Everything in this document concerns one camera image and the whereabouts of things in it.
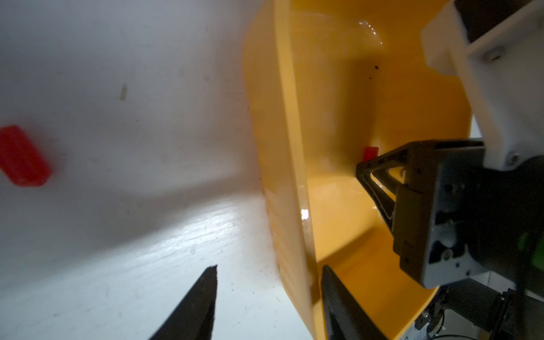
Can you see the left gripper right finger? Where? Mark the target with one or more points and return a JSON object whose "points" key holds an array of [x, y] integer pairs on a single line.
{"points": [[344, 317]]}

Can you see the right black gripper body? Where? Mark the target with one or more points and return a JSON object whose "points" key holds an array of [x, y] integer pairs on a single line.
{"points": [[454, 218]]}

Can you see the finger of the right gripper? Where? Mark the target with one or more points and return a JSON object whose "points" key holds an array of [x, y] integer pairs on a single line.
{"points": [[389, 194]]}

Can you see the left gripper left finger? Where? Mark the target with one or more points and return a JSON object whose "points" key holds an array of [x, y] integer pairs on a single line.
{"points": [[194, 316]]}

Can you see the red screw protection sleeve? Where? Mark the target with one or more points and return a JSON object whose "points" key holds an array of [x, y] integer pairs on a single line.
{"points": [[21, 161], [370, 153]]}

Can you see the yellow plastic storage box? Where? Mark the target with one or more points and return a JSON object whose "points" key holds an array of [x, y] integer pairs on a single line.
{"points": [[325, 80]]}

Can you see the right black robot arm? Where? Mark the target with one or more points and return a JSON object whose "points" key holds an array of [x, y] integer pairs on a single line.
{"points": [[503, 308]]}

